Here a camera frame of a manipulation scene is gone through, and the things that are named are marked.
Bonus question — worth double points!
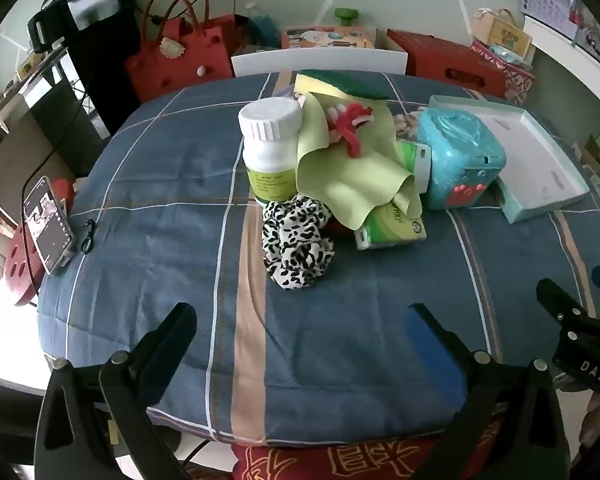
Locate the colourful toy box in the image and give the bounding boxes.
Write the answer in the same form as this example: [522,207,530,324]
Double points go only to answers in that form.
[280,26,376,51]

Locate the leopard print scrunchie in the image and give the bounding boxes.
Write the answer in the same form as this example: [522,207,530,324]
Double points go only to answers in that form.
[261,196,336,292]

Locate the red felt bag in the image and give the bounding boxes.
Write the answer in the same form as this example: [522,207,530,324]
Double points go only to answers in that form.
[125,0,233,103]

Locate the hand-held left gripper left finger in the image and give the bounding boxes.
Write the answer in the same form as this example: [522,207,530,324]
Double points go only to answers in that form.
[34,302,198,480]

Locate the smartphone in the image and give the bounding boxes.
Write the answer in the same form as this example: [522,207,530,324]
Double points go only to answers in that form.
[22,176,77,276]

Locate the stacked cardboard boxes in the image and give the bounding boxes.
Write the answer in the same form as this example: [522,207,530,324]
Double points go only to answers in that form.
[572,135,600,201]

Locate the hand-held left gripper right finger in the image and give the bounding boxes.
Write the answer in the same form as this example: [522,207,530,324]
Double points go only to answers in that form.
[404,303,573,480]

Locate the black monitor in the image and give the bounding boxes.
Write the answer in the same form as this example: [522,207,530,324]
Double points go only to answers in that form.
[27,0,131,53]

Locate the black clip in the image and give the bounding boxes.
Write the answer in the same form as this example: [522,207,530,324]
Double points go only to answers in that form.
[79,220,98,253]

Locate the dark cabinet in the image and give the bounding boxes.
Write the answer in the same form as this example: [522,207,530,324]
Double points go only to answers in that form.
[30,20,143,176]

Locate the light green cloth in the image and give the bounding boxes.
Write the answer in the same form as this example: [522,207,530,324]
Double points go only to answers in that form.
[295,92,423,226]

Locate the white shelf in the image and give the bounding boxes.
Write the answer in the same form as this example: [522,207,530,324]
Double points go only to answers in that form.
[522,15,600,136]

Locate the patterned gift box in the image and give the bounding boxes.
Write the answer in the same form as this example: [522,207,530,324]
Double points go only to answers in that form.
[471,40,537,106]

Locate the teal tissue pack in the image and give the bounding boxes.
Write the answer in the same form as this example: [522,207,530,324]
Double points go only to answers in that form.
[417,107,507,211]

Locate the beige paper box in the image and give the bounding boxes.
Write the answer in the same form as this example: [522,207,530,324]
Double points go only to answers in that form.
[472,7,533,58]

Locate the white pill bottle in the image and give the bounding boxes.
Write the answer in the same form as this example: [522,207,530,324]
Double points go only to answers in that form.
[238,98,303,207]

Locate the white chair back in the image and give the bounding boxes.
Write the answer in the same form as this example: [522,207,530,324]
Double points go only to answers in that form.
[231,49,409,78]

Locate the red cardboard box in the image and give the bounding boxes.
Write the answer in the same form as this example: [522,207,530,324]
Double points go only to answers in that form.
[386,29,508,100]

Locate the yellow and green sponge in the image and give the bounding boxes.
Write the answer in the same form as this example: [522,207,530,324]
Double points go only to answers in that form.
[294,69,391,102]

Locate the red patterned cushion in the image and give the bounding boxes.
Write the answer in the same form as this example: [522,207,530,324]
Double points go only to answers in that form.
[230,422,456,480]

